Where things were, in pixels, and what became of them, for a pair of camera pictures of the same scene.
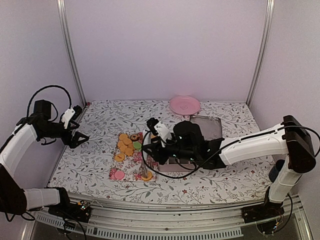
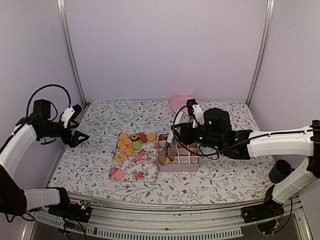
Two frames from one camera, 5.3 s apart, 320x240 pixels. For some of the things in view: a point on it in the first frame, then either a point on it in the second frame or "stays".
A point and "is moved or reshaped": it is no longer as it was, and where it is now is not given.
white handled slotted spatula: x=146 y=137 is moved or reshaped
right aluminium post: x=266 y=32 stays
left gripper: x=73 y=142 stays
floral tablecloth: x=84 y=171 stays
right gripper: x=156 y=152 → x=185 y=137
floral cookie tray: x=127 y=163 stays
